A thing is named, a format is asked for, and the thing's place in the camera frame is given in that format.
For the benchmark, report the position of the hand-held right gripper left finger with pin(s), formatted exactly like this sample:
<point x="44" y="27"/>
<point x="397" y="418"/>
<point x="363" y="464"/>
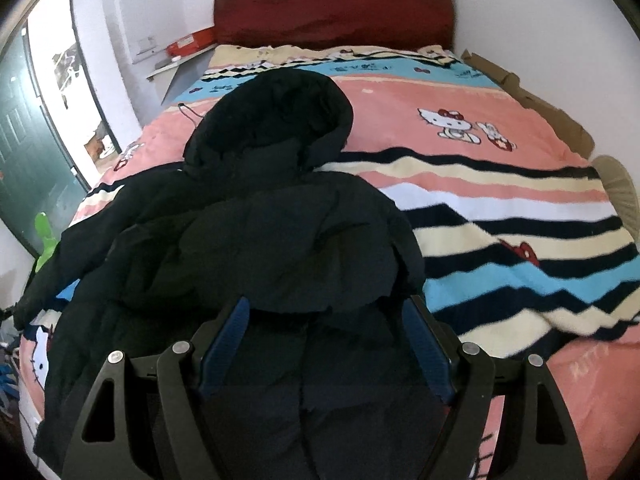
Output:
<point x="227" y="345"/>

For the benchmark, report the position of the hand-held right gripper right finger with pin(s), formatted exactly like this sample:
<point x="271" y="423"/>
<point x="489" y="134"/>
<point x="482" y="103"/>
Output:
<point x="425" y="345"/>

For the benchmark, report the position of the black hooded puffer jacket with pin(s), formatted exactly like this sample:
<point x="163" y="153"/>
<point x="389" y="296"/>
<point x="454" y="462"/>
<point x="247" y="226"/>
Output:
<point x="275" y="240"/>

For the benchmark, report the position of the striped cartoon printed blanket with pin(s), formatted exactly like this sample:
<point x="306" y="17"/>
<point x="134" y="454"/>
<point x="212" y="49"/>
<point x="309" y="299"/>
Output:
<point x="500" y="200"/>

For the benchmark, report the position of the green plastic item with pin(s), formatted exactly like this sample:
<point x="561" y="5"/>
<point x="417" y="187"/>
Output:
<point x="44" y="240"/>

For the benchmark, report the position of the blue and grey clutter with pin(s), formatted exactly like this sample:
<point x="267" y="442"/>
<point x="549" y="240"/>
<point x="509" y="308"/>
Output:
<point x="9" y="370"/>

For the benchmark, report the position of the brown hallway item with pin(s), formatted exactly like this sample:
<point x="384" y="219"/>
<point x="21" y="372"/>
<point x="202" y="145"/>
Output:
<point x="100" y="146"/>

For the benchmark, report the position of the beige fan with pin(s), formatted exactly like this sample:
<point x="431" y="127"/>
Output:
<point x="620" y="185"/>

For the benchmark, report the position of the brown cardboard sheet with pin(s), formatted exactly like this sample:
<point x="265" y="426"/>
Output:
<point x="565" y="125"/>

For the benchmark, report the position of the green door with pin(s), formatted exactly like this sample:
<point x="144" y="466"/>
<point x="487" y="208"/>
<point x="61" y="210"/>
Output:
<point x="25" y="160"/>

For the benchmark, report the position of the grey bedside shelf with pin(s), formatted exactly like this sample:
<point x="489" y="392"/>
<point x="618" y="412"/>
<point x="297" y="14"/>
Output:
<point x="185" y="72"/>

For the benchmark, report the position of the red flat box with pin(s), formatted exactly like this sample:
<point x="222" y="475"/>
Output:
<point x="192" y="42"/>

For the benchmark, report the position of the dark red headboard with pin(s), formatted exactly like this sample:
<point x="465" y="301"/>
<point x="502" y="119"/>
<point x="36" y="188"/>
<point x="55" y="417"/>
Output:
<point x="330" y="15"/>

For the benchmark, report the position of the white wall socket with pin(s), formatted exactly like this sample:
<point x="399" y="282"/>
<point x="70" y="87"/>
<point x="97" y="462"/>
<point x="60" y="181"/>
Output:
<point x="144" y="50"/>

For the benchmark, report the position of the wall poster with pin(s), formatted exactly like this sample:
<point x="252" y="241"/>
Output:
<point x="67" y="67"/>

